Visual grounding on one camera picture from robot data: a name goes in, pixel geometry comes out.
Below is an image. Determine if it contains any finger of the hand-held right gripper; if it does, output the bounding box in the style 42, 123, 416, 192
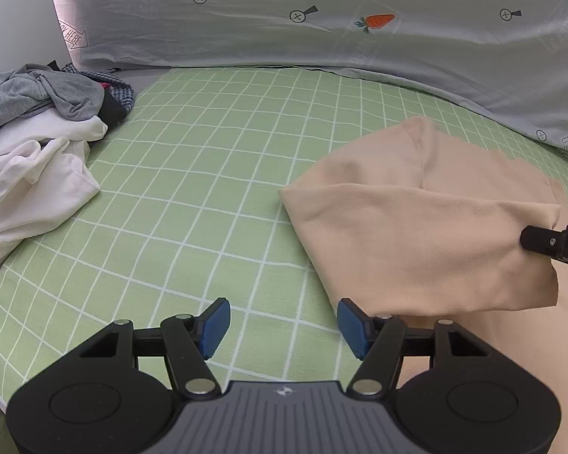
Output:
520, 224, 568, 271

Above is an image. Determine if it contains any beige long-sleeve shirt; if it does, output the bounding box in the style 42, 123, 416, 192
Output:
278, 116, 568, 454

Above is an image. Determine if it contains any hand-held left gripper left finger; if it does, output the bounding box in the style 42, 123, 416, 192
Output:
78, 297, 232, 397

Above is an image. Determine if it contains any green grid bed sheet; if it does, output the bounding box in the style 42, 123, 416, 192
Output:
0, 67, 568, 412

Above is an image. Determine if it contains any grey carrot print pillow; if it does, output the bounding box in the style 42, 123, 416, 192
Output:
45, 0, 568, 171

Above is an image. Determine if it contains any crumpled grey garment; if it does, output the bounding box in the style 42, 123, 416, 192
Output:
0, 65, 106, 162

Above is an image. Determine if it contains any crumpled black garment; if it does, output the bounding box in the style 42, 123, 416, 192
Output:
97, 89, 128, 127

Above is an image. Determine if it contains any blue plaid garment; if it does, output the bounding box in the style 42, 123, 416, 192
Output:
61, 62, 137, 113

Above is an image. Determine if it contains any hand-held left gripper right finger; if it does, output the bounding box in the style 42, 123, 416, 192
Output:
337, 297, 491, 397

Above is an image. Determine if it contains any crumpled white garment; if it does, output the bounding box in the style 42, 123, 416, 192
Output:
0, 106, 109, 285

